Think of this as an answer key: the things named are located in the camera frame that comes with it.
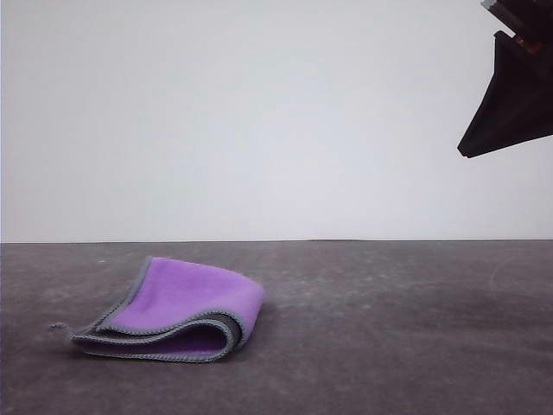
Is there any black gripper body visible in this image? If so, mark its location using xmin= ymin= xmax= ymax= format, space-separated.
xmin=480 ymin=0 xmax=553 ymax=67

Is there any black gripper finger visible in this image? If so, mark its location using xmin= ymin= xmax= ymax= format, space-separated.
xmin=463 ymin=103 xmax=553 ymax=161
xmin=456 ymin=30 xmax=553 ymax=156

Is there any purple towel with grey hem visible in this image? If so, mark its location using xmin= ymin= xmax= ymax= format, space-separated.
xmin=48 ymin=255 xmax=266 ymax=364

